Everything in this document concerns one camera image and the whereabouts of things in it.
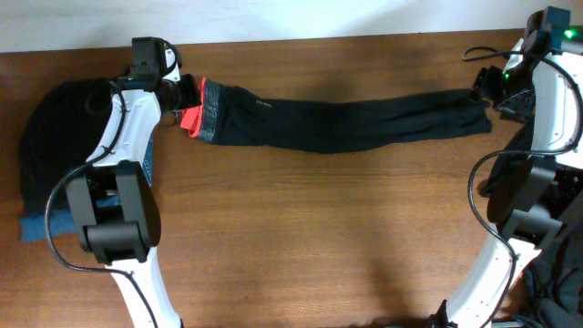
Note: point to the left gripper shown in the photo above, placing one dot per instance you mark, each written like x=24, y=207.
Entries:
x=186, y=91

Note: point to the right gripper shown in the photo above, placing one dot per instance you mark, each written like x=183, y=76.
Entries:
x=485, y=86

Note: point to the black leggings red-grey waistband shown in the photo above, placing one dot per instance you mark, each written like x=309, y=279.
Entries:
x=233, y=116

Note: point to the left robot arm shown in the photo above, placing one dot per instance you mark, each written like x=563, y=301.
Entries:
x=116, y=217

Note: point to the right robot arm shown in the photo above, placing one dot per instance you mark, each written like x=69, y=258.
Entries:
x=541, y=200

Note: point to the folded black garment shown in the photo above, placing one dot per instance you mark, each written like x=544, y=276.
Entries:
x=62, y=132

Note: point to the black shirt with logo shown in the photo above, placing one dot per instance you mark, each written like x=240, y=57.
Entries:
x=554, y=279

